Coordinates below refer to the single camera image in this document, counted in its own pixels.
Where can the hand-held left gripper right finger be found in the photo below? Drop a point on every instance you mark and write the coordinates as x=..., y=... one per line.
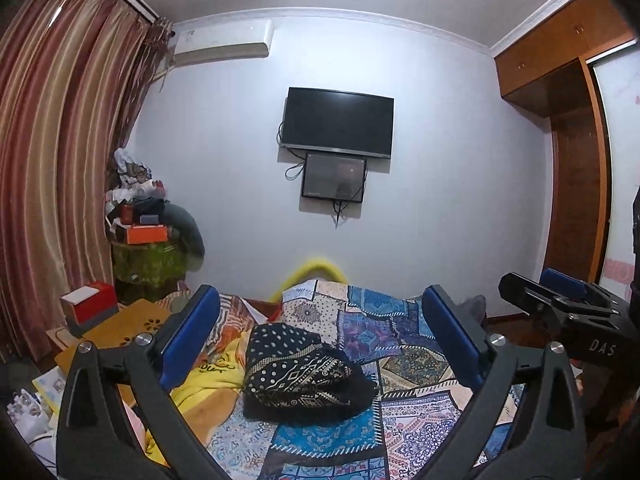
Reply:
x=455, y=340

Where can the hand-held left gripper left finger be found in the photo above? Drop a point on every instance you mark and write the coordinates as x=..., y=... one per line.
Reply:
x=190, y=335

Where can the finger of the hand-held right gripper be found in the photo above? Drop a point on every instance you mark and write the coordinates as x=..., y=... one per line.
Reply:
x=562, y=280
x=530, y=300

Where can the navy patterned hoodie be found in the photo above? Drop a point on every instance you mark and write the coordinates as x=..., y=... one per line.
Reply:
x=295, y=375

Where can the pile of clothes and bags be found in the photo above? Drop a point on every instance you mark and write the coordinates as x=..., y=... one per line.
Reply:
x=130, y=175

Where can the brown striped blanket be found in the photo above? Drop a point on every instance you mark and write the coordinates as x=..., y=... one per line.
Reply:
x=232, y=310

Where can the yellow blanket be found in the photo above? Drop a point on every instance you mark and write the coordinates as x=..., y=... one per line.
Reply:
x=210, y=385

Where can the blue patchwork blanket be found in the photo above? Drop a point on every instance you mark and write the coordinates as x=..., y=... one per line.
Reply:
x=400, y=360

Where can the green patterned cloth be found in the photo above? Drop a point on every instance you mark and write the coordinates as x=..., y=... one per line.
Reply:
x=145, y=265

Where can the red and white box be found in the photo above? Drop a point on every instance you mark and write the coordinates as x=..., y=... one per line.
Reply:
x=90, y=305

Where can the black garment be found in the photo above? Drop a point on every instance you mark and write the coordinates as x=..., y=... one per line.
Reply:
x=362, y=390

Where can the orange box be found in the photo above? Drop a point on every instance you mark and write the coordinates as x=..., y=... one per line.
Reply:
x=145, y=234

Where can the dark red box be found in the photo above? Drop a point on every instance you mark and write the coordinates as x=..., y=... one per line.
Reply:
x=128, y=214

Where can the yellow hoop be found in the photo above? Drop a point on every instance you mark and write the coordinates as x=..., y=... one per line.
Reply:
x=320, y=264

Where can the light yellow booklet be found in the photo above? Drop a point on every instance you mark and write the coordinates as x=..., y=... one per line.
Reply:
x=50, y=387

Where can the white patterned bag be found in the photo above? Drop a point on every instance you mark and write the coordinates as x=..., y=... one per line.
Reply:
x=30, y=410

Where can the wooden overhead cabinet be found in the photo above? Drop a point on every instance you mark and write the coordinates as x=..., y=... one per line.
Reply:
x=545, y=55

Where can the striped brown curtain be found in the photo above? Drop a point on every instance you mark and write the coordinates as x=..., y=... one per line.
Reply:
x=60, y=135

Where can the white air conditioner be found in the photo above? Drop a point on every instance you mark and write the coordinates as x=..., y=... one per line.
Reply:
x=220, y=42

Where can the small black wall monitor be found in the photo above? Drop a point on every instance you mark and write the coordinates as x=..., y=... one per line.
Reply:
x=332, y=177

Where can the black wall television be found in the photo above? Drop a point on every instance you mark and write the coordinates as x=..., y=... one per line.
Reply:
x=335, y=120

